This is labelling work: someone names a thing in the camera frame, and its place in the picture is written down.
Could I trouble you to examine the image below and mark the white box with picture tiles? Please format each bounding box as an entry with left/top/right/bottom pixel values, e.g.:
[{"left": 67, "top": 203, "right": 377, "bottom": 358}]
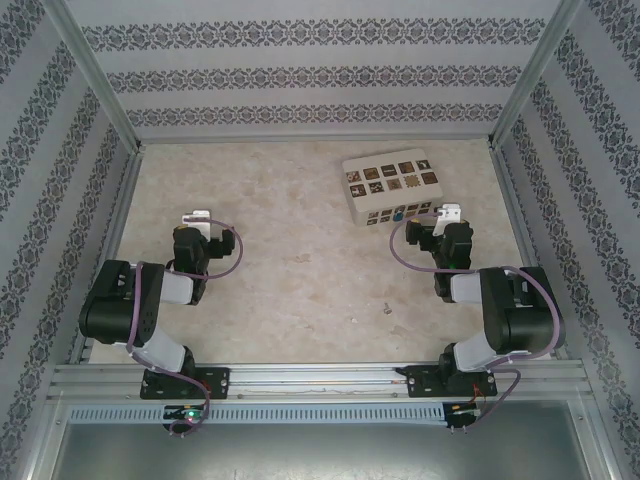
[{"left": 341, "top": 147, "right": 446, "bottom": 229}]

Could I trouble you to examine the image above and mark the grey metal sheet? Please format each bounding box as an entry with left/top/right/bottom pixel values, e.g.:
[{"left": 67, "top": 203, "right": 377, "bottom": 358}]
[{"left": 27, "top": 399, "right": 614, "bottom": 480}]

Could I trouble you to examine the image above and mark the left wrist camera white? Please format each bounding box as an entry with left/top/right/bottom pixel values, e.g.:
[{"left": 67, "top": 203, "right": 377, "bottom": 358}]
[{"left": 180, "top": 208, "right": 214, "bottom": 234}]

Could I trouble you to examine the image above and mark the aluminium side rail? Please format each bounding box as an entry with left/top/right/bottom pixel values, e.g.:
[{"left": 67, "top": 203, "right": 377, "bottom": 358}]
[
  {"left": 67, "top": 149, "right": 146, "bottom": 364},
  {"left": 488, "top": 142, "right": 571, "bottom": 361}
]

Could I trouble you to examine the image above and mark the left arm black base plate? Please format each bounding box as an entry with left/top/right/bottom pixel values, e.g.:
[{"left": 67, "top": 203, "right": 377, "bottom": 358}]
[{"left": 139, "top": 366, "right": 231, "bottom": 401}]

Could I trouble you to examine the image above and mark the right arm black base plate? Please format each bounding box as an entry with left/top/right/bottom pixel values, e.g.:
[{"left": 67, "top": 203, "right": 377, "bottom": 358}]
[{"left": 402, "top": 364, "right": 499, "bottom": 400}]

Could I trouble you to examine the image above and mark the aluminium mounting rail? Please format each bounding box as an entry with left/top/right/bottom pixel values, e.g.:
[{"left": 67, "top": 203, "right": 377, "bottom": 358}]
[{"left": 47, "top": 359, "right": 594, "bottom": 401}]

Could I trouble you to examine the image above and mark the aluminium frame post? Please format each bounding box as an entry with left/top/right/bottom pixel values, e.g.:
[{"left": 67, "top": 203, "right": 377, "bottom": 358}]
[
  {"left": 488, "top": 0, "right": 586, "bottom": 149},
  {"left": 43, "top": 0, "right": 144, "bottom": 154}
]

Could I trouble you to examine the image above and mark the grey slotted cable duct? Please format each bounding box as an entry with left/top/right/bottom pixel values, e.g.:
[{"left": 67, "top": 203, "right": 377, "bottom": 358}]
[{"left": 67, "top": 403, "right": 446, "bottom": 426}]

